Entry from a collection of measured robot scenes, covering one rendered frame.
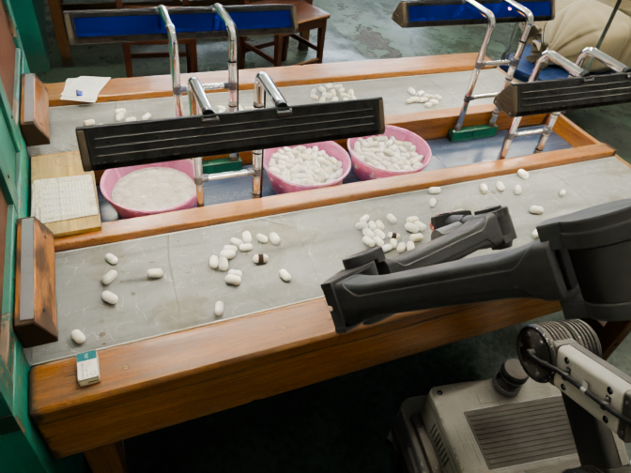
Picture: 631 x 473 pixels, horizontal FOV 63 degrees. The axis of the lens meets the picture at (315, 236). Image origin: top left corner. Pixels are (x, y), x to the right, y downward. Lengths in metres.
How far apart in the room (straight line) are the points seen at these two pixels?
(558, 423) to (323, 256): 0.73
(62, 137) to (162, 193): 0.41
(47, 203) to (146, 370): 0.55
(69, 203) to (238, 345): 0.59
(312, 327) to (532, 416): 0.66
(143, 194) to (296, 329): 0.61
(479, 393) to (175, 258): 0.84
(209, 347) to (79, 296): 0.33
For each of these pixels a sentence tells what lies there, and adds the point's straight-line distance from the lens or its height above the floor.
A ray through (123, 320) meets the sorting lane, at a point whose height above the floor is 0.74.
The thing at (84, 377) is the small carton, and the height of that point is 0.78.
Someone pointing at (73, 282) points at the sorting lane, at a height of 0.74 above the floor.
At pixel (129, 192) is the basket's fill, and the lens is 1.48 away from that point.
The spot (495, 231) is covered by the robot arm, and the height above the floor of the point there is 1.01.
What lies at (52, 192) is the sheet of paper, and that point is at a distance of 1.44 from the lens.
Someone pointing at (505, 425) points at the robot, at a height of 0.47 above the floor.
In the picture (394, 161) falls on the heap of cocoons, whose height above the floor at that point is 0.74.
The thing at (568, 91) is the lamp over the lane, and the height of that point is 1.09.
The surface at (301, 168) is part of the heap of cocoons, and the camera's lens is 1.54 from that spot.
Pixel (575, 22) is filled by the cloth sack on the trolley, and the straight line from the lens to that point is 4.19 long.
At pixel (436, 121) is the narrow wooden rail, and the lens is 1.89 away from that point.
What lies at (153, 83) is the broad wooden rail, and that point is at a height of 0.76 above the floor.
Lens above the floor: 1.63
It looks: 43 degrees down
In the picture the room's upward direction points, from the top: 8 degrees clockwise
